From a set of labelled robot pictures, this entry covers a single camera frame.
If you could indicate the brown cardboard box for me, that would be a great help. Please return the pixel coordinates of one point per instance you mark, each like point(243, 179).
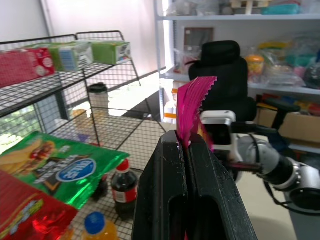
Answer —
point(302, 125)

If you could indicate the red carton box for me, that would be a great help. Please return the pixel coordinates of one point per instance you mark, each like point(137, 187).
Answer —
point(22, 66)

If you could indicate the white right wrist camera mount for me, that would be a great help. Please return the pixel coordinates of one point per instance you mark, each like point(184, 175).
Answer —
point(226, 119)

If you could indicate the orange soda bottle blue cap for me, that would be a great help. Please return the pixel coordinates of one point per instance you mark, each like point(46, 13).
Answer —
point(96, 226)

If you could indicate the cola bottle with red cap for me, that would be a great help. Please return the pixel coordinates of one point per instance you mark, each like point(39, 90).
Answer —
point(124, 190)

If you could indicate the green carton box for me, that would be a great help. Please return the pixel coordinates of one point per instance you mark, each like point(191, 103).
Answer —
point(107, 52)

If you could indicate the magenta foil snack bag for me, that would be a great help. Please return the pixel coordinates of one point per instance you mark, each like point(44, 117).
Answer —
point(193, 100)

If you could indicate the teal plastic basket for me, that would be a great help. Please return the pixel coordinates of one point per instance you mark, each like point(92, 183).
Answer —
point(280, 9)

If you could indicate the red chips bag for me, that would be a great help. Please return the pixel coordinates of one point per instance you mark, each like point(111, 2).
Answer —
point(27, 212)

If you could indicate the green carton with blue panel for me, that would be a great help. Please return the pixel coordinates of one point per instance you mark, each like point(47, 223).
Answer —
point(67, 56)

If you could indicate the white tumbler with black lid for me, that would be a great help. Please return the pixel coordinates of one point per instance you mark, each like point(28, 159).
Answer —
point(98, 98)

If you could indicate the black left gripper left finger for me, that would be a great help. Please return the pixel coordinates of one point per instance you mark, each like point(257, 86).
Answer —
point(160, 175)

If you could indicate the black office chair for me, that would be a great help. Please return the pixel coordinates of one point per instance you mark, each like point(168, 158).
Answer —
point(225, 72)

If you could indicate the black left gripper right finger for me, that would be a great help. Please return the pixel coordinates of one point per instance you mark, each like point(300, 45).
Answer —
point(212, 190)

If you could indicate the orange juice bottle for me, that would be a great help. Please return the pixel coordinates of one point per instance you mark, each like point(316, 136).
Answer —
point(171, 107)

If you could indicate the small wooden pallet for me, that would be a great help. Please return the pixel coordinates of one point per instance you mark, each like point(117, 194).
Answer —
point(250, 5)

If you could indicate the white storage shelf unit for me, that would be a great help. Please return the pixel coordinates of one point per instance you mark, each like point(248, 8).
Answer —
point(225, 17)

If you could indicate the yellow jar with orange lid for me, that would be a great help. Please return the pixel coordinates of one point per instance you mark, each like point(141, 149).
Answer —
point(255, 66)

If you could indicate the green chips bag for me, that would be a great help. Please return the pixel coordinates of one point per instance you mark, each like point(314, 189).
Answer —
point(62, 167)

